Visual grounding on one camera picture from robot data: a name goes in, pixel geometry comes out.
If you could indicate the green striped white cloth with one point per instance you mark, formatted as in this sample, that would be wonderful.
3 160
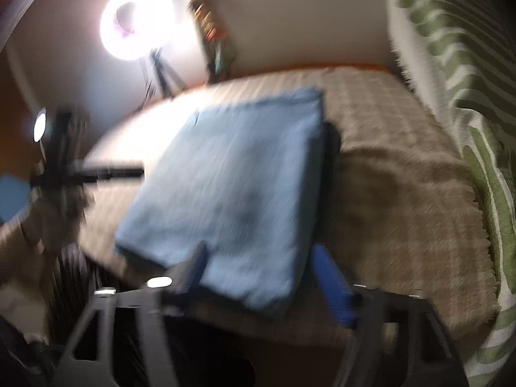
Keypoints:
483 161

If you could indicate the framed wall picture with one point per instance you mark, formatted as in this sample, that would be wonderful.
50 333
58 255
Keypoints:
211 36

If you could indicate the beige knitted blanket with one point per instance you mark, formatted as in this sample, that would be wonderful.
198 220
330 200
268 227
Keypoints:
403 217

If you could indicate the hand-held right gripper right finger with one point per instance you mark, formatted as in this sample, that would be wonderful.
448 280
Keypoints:
330 286

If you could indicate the black light tripod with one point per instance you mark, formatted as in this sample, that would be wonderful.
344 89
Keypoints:
161 72

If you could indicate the white gooseneck lamp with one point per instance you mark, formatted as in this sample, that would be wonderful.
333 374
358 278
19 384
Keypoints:
40 125

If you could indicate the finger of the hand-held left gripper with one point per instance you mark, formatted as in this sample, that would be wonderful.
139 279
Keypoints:
117 172

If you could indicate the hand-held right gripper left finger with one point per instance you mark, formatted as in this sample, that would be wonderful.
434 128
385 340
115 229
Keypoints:
197 266

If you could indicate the blue denim pants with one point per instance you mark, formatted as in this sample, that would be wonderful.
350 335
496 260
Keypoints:
225 181

